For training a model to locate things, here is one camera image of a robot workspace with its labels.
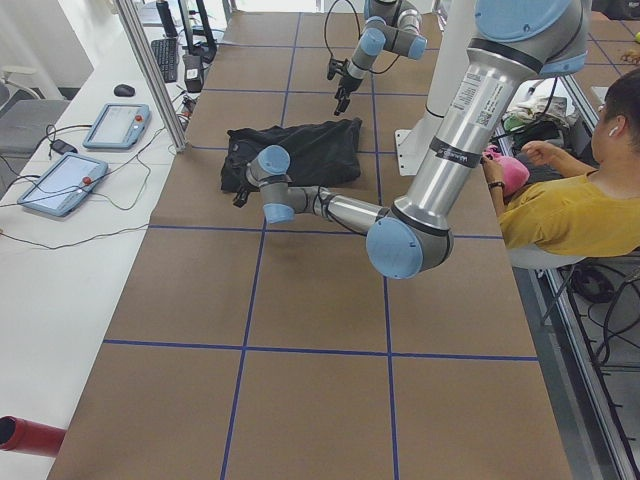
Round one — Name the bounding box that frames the person in yellow shirt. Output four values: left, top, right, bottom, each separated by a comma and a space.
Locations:
482, 70, 639, 258

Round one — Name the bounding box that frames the black t-shirt with logo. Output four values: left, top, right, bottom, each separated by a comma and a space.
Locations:
221, 118, 362, 193

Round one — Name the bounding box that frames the pink plush toy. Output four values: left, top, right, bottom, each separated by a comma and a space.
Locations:
483, 145, 530, 198

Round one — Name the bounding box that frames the near teach pendant tablet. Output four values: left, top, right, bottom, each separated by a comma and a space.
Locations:
17, 152, 109, 217

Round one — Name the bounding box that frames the white chair seat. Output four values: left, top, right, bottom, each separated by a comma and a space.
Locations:
506, 243, 586, 270

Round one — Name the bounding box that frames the black keyboard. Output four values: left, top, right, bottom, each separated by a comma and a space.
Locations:
150, 38, 178, 83

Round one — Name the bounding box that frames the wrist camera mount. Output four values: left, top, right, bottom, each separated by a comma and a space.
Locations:
326, 56, 348, 81

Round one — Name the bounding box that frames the teach pendant tablet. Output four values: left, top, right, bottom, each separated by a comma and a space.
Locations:
17, 152, 109, 217
83, 103, 151, 150

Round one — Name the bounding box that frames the white camera mast post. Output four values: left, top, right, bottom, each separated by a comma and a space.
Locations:
394, 0, 476, 178

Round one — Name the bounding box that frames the black computer mouse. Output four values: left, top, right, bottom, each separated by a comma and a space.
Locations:
113, 84, 136, 98

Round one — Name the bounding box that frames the red cylinder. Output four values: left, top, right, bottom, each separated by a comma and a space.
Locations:
1, 416, 67, 458

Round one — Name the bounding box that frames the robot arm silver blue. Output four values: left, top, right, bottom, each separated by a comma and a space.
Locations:
234, 1, 591, 279
326, 1, 427, 116

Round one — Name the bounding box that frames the aluminium frame post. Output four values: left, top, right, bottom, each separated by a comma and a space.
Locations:
113, 0, 187, 153

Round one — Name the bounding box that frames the brown paper table cover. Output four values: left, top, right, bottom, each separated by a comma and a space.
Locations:
50, 13, 571, 479

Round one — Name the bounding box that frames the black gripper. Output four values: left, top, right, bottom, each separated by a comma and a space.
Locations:
334, 74, 362, 116
232, 184, 258, 208

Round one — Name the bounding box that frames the far teach pendant tablet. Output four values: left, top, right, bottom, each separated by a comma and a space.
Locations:
83, 103, 151, 150

